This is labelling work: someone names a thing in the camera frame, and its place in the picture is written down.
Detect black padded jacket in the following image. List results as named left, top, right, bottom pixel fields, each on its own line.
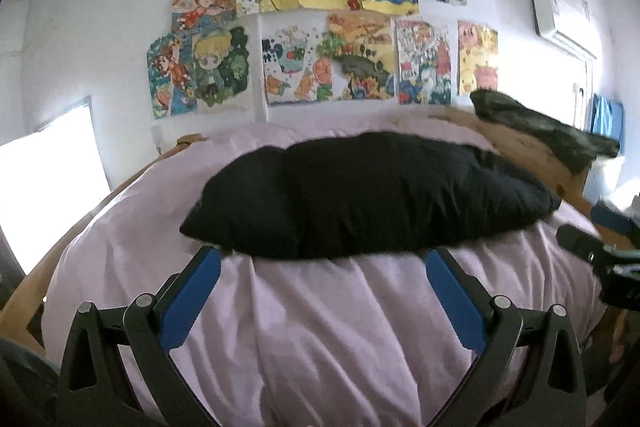
left=180, top=131, right=561, bottom=260

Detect person's right hand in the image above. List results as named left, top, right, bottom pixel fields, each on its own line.
left=602, top=307, right=629, bottom=365

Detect dark green garment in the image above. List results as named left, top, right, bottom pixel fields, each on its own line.
left=470, top=89, right=620, bottom=176

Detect blue fabric item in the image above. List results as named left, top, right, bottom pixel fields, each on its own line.
left=590, top=94, right=625, bottom=153

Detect white air conditioner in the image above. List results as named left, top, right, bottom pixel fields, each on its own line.
left=532, top=0, right=598, bottom=60

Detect yellow pink animals drawing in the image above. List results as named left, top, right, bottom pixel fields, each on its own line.
left=458, top=20, right=498, bottom=96

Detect bright window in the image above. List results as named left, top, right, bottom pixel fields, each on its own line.
left=1, top=101, right=111, bottom=273

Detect busy 2024 doodle drawing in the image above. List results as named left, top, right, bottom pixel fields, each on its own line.
left=395, top=20, right=452, bottom=105

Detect blond boy green drawing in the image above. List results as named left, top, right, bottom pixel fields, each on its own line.
left=192, top=25, right=253, bottom=114

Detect underwater girl drawing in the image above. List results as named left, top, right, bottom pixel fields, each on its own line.
left=146, top=32, right=198, bottom=120

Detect orange fish cup drawing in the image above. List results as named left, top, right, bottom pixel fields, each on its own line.
left=262, top=26, right=334, bottom=106

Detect girl swimming drawing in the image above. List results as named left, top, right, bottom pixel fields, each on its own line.
left=171, top=0, right=236, bottom=32

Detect wooden bed frame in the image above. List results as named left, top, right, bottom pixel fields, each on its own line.
left=0, top=106, right=632, bottom=358

